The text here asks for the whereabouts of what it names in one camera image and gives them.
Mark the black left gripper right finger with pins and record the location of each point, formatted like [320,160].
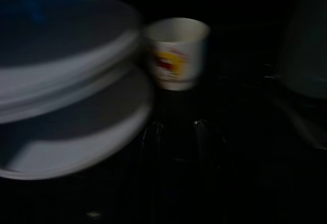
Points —
[207,142]

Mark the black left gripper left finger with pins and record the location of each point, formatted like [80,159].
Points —
[154,142]

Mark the white printed mug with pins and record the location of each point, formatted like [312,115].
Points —
[176,55]

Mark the white tiered food container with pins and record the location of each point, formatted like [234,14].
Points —
[64,93]

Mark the grey water filter jug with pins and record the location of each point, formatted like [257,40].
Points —
[306,55]

